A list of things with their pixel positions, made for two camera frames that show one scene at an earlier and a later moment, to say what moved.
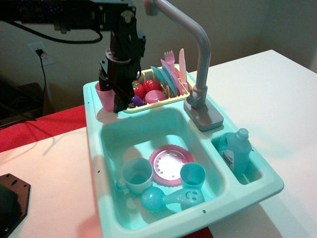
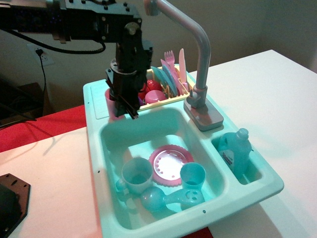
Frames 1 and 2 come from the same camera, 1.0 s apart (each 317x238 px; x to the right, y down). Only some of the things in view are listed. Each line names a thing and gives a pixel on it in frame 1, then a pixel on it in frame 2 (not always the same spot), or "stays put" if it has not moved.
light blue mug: x=137 y=174 stays put
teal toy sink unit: x=155 y=175 stays put
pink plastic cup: x=107 y=97 to x=111 y=108
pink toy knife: x=182 y=66 stays put
